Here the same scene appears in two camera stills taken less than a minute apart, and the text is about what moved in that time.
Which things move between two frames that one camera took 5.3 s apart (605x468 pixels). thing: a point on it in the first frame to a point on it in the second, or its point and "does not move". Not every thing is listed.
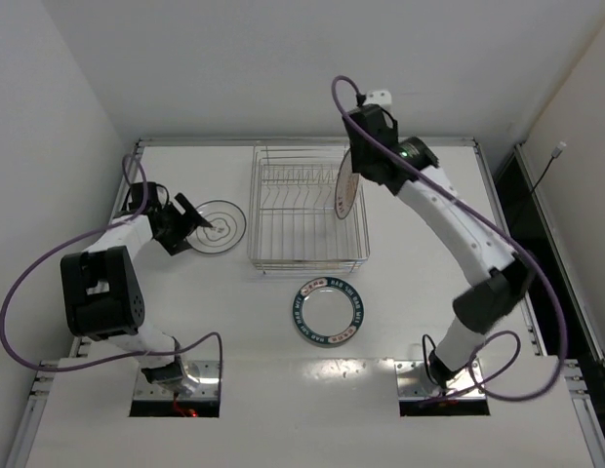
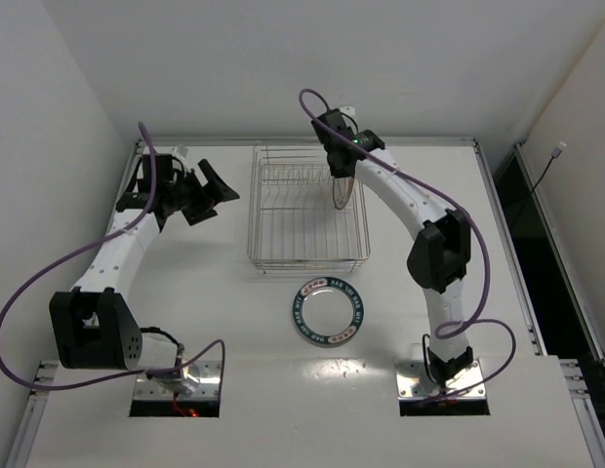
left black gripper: x=179 y=226 to x=197 y=196
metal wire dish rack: x=292 y=225 does not move
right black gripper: x=363 y=159 to x=341 y=169
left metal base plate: x=206 y=372 does not move
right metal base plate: x=414 y=383 does not move
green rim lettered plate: x=328 y=310 does not move
